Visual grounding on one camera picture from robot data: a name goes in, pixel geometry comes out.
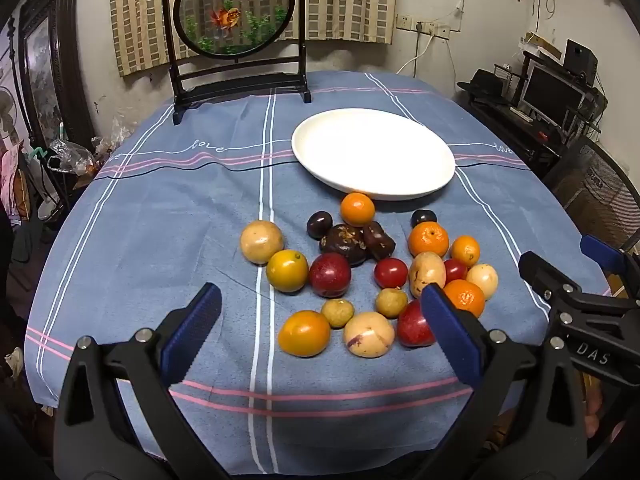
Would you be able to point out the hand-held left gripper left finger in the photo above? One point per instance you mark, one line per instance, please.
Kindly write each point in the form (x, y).
(192, 330)

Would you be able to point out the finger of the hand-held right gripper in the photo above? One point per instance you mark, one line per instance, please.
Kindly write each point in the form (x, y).
(600, 252)
(545, 276)

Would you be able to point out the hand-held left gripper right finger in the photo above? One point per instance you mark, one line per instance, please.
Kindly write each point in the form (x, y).
(450, 330)

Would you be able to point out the red plum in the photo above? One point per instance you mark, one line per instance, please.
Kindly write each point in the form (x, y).
(412, 326)
(330, 275)

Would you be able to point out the pale cream round fruit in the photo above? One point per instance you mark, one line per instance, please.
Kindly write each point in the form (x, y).
(482, 280)

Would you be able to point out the red cherry tomato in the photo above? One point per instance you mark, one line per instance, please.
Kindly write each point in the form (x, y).
(455, 270)
(391, 272)

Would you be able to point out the tan oval pepino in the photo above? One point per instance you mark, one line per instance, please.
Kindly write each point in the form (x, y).
(426, 271)

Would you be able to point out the small tan longan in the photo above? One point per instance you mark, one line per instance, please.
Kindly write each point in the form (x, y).
(391, 302)
(338, 312)

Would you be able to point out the small orange kumquat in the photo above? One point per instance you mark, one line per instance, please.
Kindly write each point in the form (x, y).
(465, 250)

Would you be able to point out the purple-streaked cream pepino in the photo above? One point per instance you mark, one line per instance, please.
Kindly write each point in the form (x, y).
(368, 334)

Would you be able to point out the orange-yellow tomato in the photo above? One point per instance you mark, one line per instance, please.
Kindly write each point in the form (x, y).
(304, 333)

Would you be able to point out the yellow-green citrus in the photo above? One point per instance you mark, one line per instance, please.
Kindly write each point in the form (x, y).
(287, 270)

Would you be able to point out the dark brown lumpy fruit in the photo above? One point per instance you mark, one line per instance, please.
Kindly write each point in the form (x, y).
(380, 242)

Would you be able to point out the tan round passion fruit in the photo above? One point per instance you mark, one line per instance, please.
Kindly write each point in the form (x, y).
(261, 241)

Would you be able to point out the dark purple plum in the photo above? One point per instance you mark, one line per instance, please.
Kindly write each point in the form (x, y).
(319, 224)
(423, 218)

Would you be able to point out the dark brown mangosteen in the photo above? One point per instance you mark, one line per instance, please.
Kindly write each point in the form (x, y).
(344, 246)

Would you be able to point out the small round orange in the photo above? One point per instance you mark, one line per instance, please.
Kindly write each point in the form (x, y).
(357, 209)

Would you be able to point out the white round plate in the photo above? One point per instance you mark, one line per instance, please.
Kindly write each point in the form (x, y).
(372, 152)

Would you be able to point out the person's right hand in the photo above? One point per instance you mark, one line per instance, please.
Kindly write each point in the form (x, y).
(592, 412)

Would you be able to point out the black mesh chair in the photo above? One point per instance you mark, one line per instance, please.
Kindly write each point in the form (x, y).
(600, 190)

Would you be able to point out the blue striped tablecloth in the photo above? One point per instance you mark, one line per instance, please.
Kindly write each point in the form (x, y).
(150, 240)

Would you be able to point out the small red object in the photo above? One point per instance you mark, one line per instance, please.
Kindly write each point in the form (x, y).
(542, 136)

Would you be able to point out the black media desk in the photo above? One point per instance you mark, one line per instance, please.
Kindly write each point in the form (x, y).
(515, 135)

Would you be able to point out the white remote control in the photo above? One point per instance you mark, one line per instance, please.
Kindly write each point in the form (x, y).
(521, 114)

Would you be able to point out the computer monitor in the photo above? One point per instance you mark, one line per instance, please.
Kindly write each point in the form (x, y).
(550, 91)

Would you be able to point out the black speaker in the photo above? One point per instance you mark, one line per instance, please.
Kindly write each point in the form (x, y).
(580, 60)

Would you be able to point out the black hat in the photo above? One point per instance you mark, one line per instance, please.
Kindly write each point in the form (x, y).
(482, 84)

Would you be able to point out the clear plastic bag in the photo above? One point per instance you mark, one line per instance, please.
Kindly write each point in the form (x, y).
(70, 156)
(116, 135)

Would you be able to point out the flat cardboard box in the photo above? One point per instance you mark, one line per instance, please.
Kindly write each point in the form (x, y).
(542, 45)

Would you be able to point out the dark wood framed picture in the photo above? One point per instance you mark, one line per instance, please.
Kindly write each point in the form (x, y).
(45, 75)

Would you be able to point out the goldfish embroidery screen black stand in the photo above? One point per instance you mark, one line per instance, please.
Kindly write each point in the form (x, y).
(232, 10)

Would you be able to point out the beige checked curtain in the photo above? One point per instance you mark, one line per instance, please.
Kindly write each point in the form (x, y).
(345, 0)

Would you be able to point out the white wall outlet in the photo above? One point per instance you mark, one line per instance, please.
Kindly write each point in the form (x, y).
(426, 27)
(443, 32)
(403, 21)

